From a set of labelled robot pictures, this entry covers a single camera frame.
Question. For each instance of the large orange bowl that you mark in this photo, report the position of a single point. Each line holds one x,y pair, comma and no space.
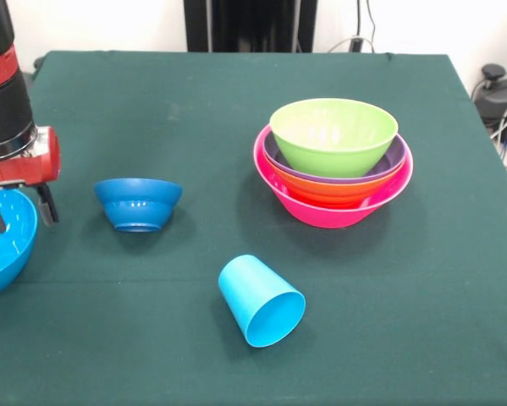
329,192

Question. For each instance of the pink bowl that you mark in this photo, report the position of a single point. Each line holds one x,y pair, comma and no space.
321,217

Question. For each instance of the lime green bowl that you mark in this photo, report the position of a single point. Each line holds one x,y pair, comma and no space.
333,135

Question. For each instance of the light blue cup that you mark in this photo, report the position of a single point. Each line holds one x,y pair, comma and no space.
253,292

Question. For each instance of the dark green table cloth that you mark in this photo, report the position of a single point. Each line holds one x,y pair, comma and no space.
236,275

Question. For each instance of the light blue bowl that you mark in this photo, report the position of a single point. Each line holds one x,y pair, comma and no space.
7,254

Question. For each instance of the purple bowl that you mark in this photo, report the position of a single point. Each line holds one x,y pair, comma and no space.
395,158

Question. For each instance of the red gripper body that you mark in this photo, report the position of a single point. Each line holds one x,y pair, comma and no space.
29,169

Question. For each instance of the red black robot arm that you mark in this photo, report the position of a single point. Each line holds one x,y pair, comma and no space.
1,93

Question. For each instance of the small dark blue bowl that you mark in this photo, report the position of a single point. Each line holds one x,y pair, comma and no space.
136,207

